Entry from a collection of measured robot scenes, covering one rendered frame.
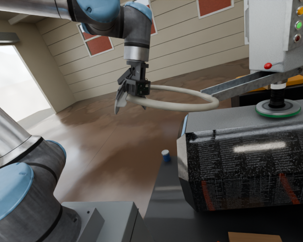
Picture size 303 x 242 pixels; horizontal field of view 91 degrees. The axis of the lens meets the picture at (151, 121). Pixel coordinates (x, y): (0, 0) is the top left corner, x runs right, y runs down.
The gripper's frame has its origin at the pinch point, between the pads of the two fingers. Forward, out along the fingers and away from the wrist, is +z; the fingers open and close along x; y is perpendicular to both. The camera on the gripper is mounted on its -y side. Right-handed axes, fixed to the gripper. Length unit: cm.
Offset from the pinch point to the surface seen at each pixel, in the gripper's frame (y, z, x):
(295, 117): 47, 1, 84
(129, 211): 15.7, 36.2, -9.3
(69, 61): -835, 8, 194
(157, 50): -476, -79, 463
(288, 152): 51, 18, 71
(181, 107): 19.4, -6.4, 8.2
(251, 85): 26, -14, 57
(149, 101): 10.1, -6.9, 1.0
